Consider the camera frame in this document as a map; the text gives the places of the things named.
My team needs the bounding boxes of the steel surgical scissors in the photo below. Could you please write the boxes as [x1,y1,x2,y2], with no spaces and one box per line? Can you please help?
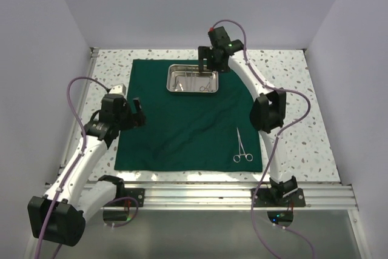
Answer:
[199,79,213,92]

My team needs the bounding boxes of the aluminium rail frame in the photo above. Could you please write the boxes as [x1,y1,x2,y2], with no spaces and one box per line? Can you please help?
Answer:
[22,47,369,259]

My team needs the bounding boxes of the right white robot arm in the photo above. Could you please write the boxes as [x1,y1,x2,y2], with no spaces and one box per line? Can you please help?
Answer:
[198,44,298,206]

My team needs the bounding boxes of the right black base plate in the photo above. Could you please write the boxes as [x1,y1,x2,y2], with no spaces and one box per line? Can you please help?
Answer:
[250,187,306,207]

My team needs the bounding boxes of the stainless steel tray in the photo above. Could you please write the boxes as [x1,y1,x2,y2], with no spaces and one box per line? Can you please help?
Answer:
[166,64,219,94]

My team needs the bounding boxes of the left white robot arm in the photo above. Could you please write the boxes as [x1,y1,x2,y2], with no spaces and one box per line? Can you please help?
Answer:
[27,93,146,246]

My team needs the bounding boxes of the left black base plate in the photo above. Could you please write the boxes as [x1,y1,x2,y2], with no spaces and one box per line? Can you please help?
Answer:
[115,187,145,207]

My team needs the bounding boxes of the long steel hemostat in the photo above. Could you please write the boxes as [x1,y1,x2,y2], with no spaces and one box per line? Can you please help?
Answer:
[233,127,253,163]

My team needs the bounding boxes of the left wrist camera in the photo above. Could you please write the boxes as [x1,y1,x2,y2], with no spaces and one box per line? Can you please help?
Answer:
[108,83,127,97]

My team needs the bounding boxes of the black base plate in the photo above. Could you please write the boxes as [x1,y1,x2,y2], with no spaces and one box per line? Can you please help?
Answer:
[250,187,306,207]
[115,187,145,207]

